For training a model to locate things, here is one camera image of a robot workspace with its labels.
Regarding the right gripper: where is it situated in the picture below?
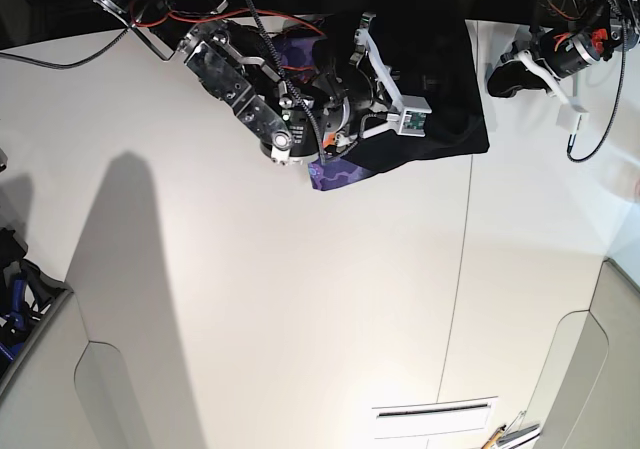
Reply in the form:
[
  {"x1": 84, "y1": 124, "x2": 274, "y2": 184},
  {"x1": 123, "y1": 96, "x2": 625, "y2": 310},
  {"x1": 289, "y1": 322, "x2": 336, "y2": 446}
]
[{"x1": 279, "y1": 12, "x2": 400, "y2": 162}]

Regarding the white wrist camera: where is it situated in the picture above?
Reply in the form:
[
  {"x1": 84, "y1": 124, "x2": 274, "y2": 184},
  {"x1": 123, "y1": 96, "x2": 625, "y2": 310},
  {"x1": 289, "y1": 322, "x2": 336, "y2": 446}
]
[
  {"x1": 387, "y1": 95, "x2": 432, "y2": 137},
  {"x1": 556, "y1": 104, "x2": 590, "y2": 134}
]

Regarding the blue and black equipment pile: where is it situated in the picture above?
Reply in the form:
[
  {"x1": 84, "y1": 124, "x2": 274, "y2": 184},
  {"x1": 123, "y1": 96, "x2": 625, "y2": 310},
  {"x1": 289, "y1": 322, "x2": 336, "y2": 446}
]
[{"x1": 1, "y1": 227, "x2": 66, "y2": 376}]

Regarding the black ruler strip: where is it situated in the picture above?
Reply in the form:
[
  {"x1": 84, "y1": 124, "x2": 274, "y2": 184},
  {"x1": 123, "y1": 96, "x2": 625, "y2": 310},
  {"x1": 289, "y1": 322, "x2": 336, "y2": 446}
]
[{"x1": 377, "y1": 404, "x2": 491, "y2": 417}]

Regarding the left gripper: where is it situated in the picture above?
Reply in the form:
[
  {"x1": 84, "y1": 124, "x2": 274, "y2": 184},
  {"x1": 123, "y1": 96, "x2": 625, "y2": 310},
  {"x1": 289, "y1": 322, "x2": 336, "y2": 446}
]
[{"x1": 487, "y1": 21, "x2": 639, "y2": 98}]

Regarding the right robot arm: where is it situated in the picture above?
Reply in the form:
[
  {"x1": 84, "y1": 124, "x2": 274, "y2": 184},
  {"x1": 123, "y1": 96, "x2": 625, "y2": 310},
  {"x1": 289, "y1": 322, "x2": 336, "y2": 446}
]
[{"x1": 95, "y1": 0, "x2": 405, "y2": 165}]

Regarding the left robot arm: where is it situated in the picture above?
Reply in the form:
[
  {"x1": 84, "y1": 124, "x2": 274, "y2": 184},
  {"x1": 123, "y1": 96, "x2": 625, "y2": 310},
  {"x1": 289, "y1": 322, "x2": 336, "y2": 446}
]
[{"x1": 487, "y1": 0, "x2": 639, "y2": 99}]

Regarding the yellow handled tool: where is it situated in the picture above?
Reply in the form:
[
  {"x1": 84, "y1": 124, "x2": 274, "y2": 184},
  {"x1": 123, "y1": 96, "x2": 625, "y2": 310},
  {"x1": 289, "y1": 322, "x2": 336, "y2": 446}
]
[{"x1": 482, "y1": 425, "x2": 507, "y2": 449}]

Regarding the black braided camera cable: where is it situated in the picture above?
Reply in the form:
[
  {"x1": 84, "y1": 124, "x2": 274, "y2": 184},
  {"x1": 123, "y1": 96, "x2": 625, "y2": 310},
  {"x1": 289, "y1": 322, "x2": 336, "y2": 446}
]
[{"x1": 566, "y1": 0, "x2": 631, "y2": 164}]

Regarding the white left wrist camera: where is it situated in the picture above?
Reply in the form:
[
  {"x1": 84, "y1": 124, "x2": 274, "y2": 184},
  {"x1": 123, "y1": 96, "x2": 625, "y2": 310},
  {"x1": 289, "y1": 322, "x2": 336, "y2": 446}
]
[{"x1": 556, "y1": 104, "x2": 590, "y2": 134}]

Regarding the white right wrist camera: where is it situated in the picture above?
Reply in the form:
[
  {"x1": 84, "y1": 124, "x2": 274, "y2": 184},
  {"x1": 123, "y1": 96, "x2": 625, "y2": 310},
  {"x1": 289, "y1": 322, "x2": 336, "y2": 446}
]
[{"x1": 387, "y1": 95, "x2": 432, "y2": 137}]

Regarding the black T-shirt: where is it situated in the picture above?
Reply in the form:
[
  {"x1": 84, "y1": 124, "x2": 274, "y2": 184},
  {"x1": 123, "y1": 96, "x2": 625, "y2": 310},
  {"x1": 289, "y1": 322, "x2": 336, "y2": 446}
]
[{"x1": 272, "y1": 9, "x2": 490, "y2": 194}]

